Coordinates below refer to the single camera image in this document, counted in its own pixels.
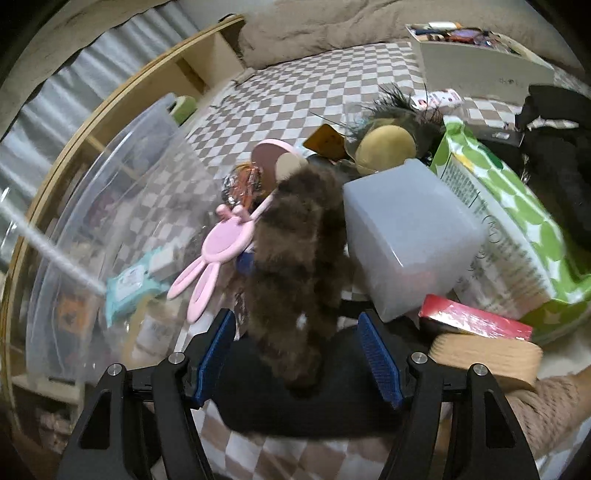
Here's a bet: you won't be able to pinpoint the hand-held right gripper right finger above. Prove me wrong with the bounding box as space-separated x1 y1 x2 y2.
358 311 541 480

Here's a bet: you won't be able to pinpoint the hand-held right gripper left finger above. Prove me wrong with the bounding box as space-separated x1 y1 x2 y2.
55 309 237 480

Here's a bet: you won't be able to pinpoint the teal wipes packet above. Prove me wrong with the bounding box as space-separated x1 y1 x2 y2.
104 249 171 326

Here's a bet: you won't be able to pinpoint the clear plastic container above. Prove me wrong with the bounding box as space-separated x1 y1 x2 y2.
0 95 218 402

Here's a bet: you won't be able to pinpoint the dark blue bottle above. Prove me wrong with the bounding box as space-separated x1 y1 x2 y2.
235 251 257 278

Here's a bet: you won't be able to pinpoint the red box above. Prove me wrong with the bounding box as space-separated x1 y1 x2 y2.
418 294 534 342

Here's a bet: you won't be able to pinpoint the pink rabbit comb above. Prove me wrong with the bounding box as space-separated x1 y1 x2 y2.
167 185 282 321

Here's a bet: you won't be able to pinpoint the translucent white plastic box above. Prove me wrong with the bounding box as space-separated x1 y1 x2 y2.
342 158 488 324

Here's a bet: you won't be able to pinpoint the shiny foil wrapper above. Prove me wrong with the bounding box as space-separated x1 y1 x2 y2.
222 164 266 208

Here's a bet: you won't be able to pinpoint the beige knit cloth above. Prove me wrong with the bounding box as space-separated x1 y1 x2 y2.
503 374 587 467

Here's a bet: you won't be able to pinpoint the green dotted wipes pack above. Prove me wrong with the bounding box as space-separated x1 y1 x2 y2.
429 115 591 344

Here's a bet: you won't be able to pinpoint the yellow plush ball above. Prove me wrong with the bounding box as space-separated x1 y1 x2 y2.
355 124 419 176

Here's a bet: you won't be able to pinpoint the orange card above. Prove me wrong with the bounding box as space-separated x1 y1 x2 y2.
302 124 347 162

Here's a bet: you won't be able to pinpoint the green plush toy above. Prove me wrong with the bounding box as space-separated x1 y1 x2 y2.
168 95 199 125

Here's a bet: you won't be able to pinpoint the black feathers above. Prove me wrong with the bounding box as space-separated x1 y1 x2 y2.
318 83 444 139

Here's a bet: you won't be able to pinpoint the white and red packet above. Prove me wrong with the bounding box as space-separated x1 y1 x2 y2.
413 89 465 112

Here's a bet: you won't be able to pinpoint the black cloth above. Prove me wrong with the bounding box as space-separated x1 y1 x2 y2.
515 83 591 254

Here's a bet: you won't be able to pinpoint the checkered bed sheet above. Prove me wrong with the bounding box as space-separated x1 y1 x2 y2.
185 39 591 480

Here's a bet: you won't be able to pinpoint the wooden shelf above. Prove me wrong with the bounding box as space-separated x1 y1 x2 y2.
9 14 247 416

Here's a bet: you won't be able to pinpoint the white box of cosmetics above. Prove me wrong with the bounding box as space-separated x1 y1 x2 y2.
405 21 555 100

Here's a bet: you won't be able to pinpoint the grey curtain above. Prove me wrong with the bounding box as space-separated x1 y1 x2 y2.
0 28 185 153

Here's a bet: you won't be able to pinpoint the brown fleece blanket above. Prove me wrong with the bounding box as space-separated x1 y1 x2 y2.
238 0 568 70

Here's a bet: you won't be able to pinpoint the wooden brush with white handle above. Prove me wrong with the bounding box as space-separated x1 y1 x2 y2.
427 332 544 393

